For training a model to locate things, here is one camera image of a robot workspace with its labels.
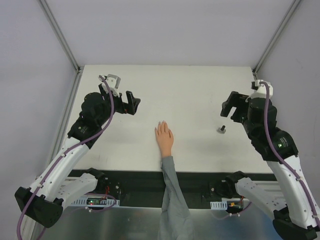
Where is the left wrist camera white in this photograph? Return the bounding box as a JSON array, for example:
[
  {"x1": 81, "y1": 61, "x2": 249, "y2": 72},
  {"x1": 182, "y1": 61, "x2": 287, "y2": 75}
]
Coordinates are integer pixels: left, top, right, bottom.
[{"x1": 98, "y1": 74, "x2": 121, "y2": 97}]

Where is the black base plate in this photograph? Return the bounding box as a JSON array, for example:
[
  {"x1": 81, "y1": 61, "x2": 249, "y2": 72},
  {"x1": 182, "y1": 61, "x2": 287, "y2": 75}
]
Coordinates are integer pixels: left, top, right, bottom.
[{"x1": 67, "y1": 169, "x2": 283, "y2": 210}]

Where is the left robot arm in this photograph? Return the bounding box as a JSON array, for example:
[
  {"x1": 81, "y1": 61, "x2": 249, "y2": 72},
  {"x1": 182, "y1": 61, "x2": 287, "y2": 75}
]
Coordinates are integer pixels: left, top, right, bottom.
[{"x1": 14, "y1": 83, "x2": 141, "y2": 229}]

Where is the mannequin hand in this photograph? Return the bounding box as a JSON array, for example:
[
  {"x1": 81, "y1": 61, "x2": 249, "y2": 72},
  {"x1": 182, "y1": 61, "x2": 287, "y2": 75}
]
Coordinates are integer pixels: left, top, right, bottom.
[{"x1": 154, "y1": 121, "x2": 174, "y2": 158}]

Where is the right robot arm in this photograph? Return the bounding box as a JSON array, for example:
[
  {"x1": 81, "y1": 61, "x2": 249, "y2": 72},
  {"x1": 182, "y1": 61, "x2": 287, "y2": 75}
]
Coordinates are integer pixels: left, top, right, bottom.
[{"x1": 220, "y1": 91, "x2": 320, "y2": 240}]

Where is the left white cable duct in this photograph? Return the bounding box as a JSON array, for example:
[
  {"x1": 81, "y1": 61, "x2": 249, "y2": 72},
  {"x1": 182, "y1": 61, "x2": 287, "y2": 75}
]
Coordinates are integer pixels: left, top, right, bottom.
[{"x1": 71, "y1": 196, "x2": 120, "y2": 208}]

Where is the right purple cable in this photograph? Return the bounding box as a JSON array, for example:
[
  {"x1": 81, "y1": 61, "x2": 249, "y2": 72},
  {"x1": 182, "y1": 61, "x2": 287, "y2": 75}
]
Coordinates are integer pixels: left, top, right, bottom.
[{"x1": 212, "y1": 80, "x2": 317, "y2": 221}]

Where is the white cable duct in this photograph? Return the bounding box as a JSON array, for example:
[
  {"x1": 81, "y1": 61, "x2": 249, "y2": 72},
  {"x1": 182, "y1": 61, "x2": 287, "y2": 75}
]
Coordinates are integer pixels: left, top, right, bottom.
[
  {"x1": 210, "y1": 200, "x2": 228, "y2": 211},
  {"x1": 71, "y1": 196, "x2": 120, "y2": 208}
]

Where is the left aluminium frame post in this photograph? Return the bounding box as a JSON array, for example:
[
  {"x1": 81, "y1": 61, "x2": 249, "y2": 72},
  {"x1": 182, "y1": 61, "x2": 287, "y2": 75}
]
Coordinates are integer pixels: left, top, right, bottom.
[{"x1": 37, "y1": 0, "x2": 81, "y2": 74}]

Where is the aluminium frame post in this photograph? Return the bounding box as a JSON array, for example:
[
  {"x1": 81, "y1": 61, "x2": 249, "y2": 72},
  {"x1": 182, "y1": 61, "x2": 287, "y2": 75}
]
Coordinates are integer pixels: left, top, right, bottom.
[
  {"x1": 37, "y1": 0, "x2": 81, "y2": 74},
  {"x1": 252, "y1": 0, "x2": 303, "y2": 78}
]

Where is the grey sleeve forearm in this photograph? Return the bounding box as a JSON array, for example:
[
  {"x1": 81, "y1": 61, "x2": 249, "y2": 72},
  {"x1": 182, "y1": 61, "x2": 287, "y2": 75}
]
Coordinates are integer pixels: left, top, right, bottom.
[{"x1": 157, "y1": 156, "x2": 195, "y2": 240}]

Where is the right white cable duct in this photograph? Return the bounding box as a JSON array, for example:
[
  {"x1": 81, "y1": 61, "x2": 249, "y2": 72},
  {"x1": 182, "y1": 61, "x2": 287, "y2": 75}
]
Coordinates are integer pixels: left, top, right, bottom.
[{"x1": 210, "y1": 200, "x2": 228, "y2": 211}]

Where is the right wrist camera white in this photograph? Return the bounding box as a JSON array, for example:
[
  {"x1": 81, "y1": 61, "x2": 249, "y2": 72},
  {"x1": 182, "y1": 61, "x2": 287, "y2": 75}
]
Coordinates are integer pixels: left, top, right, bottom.
[{"x1": 248, "y1": 79, "x2": 274, "y2": 99}]

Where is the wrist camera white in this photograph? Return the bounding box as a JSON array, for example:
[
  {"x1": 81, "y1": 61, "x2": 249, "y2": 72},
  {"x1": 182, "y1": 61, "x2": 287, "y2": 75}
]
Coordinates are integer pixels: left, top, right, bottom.
[
  {"x1": 98, "y1": 74, "x2": 121, "y2": 97},
  {"x1": 248, "y1": 79, "x2": 274, "y2": 99}
]

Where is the right aluminium frame post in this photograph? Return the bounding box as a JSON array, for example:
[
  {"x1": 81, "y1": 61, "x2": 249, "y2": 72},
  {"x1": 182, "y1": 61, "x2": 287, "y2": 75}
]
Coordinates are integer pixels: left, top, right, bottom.
[{"x1": 252, "y1": 0, "x2": 303, "y2": 78}]

